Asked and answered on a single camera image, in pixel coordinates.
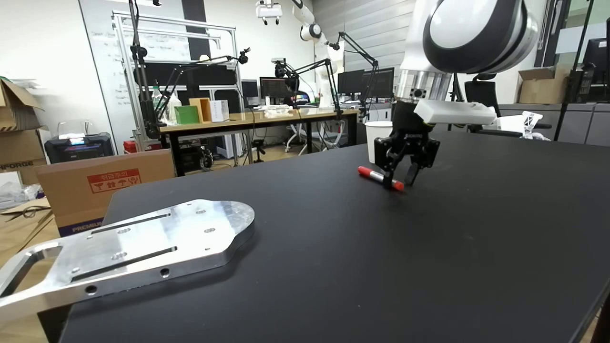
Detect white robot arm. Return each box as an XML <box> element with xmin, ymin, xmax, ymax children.
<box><xmin>371</xmin><ymin>0</ymin><xmax>539</xmax><ymax>191</ymax></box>

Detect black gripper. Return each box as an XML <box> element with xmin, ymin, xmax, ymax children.
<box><xmin>373</xmin><ymin>101</ymin><xmax>439</xmax><ymax>189</ymax></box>

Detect stacked cardboard boxes left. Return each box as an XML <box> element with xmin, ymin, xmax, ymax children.
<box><xmin>0</xmin><ymin>78</ymin><xmax>45</xmax><ymax>185</ymax></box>

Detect white cup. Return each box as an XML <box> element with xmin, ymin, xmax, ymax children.
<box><xmin>365</xmin><ymin>120</ymin><xmax>392</xmax><ymax>164</ymax></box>

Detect black computer monitors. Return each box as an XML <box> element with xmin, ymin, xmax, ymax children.
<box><xmin>337</xmin><ymin>69</ymin><xmax>394</xmax><ymax>97</ymax></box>

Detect brown cardboard box red label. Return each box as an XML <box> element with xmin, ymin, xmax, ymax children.
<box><xmin>35</xmin><ymin>149</ymin><xmax>175</xmax><ymax>236</ymax></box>

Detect cardboard box on cabinet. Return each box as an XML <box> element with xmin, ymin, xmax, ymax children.
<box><xmin>518</xmin><ymin>67</ymin><xmax>567</xmax><ymax>105</ymax></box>

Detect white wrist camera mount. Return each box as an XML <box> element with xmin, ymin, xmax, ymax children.
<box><xmin>413</xmin><ymin>99</ymin><xmax>495</xmax><ymax>126</ymax></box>

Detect black printer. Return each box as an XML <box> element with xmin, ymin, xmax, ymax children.
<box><xmin>43</xmin><ymin>133</ymin><xmax>114</xmax><ymax>164</ymax></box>

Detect red capped marker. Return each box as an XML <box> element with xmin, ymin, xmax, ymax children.
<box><xmin>356</xmin><ymin>166</ymin><xmax>405</xmax><ymax>192</ymax></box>

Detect wooden work desk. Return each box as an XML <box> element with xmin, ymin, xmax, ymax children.
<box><xmin>159</xmin><ymin>109</ymin><xmax>358</xmax><ymax>175</ymax></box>

